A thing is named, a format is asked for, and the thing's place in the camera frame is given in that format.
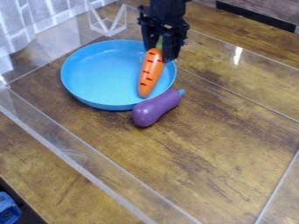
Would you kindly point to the blue object at corner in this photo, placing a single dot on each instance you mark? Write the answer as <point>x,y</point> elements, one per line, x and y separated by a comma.
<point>10,210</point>

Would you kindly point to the black baseboard strip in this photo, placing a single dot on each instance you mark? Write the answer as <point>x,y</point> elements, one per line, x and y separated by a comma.
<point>278,23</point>

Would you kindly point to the purple toy eggplant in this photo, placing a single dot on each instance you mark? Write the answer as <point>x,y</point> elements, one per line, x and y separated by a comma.
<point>148,111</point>

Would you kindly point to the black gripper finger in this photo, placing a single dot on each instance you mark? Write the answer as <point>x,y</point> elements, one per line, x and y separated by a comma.
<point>173,44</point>
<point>151,36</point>

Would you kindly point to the blue round plastic tray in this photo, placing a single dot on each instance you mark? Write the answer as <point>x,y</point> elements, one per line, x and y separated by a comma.
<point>100,74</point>

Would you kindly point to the white patterned curtain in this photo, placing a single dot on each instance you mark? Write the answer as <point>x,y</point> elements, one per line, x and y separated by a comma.
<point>27,17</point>

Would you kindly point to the orange toy carrot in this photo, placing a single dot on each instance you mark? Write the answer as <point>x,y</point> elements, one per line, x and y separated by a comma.
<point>152,69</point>

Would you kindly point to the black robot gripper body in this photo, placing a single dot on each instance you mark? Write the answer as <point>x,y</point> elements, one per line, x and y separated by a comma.
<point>164,13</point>

